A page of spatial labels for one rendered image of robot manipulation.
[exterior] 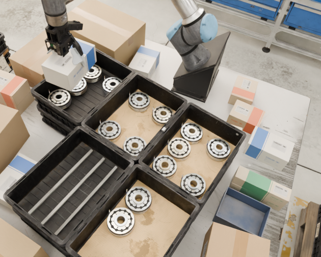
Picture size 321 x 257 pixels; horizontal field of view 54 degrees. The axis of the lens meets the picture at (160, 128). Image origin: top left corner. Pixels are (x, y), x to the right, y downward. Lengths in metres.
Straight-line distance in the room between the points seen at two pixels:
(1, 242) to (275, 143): 1.23
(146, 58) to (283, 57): 1.84
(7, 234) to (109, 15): 1.26
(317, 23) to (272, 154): 1.82
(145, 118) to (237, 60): 1.82
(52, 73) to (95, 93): 0.35
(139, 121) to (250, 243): 0.70
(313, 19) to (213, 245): 2.36
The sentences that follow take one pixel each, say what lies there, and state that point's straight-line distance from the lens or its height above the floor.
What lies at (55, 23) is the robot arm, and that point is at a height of 1.33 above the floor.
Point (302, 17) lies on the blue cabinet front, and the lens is 3.17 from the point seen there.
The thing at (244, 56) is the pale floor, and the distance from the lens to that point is 3.24.
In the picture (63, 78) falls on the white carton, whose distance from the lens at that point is 1.30.
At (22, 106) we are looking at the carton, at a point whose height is 0.74.
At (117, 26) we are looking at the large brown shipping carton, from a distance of 1.87.
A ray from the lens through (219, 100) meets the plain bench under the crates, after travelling 1.81.
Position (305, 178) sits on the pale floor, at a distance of 2.60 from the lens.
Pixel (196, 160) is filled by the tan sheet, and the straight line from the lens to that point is 1.41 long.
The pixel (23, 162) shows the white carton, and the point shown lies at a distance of 1.49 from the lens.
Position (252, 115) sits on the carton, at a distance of 1.70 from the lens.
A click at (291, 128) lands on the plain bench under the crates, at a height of 0.70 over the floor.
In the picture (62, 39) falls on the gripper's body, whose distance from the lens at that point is 1.26.
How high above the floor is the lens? 2.03
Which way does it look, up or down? 55 degrees down
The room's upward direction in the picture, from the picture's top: 8 degrees clockwise
